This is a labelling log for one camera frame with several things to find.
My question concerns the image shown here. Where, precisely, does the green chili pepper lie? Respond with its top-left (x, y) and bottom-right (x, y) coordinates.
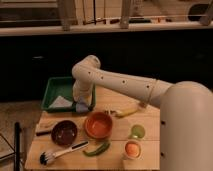
top-left (83, 141), bottom-right (110, 157)

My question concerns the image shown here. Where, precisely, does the white cup orange inside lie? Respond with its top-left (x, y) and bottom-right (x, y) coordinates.
top-left (123, 139), bottom-right (142, 160)

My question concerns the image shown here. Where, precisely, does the purple bowl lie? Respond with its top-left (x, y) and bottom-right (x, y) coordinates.
top-left (51, 120), bottom-right (78, 146)

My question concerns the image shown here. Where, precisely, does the orange bowl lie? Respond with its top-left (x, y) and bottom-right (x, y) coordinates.
top-left (84, 112), bottom-right (113, 139)

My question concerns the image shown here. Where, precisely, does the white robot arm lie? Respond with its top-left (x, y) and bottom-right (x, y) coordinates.
top-left (72, 55), bottom-right (213, 171)

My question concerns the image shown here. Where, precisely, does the green measuring cup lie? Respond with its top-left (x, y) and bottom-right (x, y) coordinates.
top-left (129, 124), bottom-right (145, 139)

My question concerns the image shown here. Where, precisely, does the white folded cloth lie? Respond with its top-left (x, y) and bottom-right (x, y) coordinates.
top-left (49, 96), bottom-right (73, 108)

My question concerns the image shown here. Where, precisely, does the white dish brush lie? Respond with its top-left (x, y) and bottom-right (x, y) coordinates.
top-left (39, 141), bottom-right (89, 165)

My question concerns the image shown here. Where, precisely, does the blue sponge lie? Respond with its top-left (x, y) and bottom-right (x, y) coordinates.
top-left (76, 102), bottom-right (89, 113)

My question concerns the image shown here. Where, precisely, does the green plastic tray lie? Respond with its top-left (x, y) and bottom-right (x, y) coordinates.
top-left (40, 76), bottom-right (97, 113)

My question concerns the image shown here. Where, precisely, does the black handled knife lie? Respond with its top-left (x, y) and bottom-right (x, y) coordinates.
top-left (35, 121), bottom-right (57, 136)

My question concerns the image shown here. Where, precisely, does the black metal stand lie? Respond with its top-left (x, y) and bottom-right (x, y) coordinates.
top-left (2, 122), bottom-right (22, 171)

